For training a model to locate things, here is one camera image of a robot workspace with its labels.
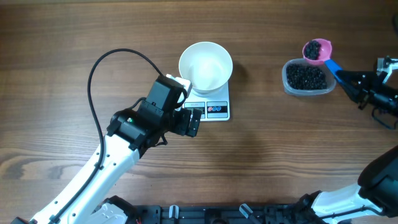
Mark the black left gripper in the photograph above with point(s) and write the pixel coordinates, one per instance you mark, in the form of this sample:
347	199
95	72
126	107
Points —
181	128

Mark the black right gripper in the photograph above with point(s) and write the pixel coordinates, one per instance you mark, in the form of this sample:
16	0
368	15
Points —
367	84

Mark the pink scoop blue handle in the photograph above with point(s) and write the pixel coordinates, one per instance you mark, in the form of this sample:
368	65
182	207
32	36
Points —
318	52

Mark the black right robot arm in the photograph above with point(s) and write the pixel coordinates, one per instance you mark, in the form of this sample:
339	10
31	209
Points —
375	193

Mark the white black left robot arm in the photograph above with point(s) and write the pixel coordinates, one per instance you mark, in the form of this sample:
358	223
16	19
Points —
129	134

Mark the white digital kitchen scale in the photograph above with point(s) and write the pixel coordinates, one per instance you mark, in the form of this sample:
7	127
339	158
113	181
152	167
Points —
214	106

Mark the white round bowl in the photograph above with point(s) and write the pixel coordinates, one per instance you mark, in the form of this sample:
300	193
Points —
207	65

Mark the clear plastic container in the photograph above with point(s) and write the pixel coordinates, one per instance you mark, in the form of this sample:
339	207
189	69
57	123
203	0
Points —
331	82

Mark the black beans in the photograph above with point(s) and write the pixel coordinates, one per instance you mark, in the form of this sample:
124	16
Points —
305	77

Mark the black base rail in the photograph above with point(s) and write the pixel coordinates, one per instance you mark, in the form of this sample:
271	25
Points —
268	214

